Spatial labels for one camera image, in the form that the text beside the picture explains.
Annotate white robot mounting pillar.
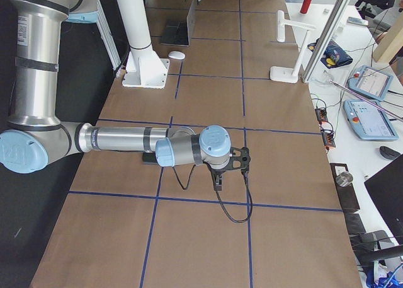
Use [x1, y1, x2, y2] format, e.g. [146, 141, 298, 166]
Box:
[117, 0, 170, 89]

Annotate space pattern pencil case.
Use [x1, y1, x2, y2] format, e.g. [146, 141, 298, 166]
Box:
[321, 40, 353, 69]

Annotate blue teach pendant near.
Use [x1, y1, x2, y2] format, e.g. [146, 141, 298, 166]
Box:
[343, 100, 399, 141]

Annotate metal cup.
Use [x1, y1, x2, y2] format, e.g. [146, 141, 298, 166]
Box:
[335, 171, 353, 187]

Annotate white desk lamp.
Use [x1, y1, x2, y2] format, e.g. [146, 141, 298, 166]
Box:
[269, 9, 317, 84]

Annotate blue teach pendant far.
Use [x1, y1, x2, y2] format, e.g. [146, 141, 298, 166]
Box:
[348, 65, 393, 101]

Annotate white computer mouse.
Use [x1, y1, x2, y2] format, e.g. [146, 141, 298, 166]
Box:
[168, 50, 186, 60]

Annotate grey laptop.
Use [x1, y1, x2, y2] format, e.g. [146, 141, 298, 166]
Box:
[161, 0, 197, 47]

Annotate metal rod tool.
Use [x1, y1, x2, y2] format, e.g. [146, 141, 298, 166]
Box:
[329, 79, 403, 122]

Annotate orange black electronics board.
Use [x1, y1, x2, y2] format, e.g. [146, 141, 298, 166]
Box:
[315, 107, 336, 151]

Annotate blue teach pendant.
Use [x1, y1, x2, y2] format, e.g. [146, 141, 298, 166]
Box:
[348, 65, 393, 101]
[343, 100, 399, 141]

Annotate black monitor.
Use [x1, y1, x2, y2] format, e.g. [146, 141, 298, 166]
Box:
[365, 155, 403, 245]

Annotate black desk mouse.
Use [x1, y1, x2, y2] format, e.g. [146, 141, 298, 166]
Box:
[379, 146, 401, 161]

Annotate aluminium frame post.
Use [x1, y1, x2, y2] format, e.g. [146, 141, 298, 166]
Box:
[302, 0, 350, 83]

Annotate black mouse pad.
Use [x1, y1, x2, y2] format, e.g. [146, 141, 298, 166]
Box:
[142, 153, 158, 165]

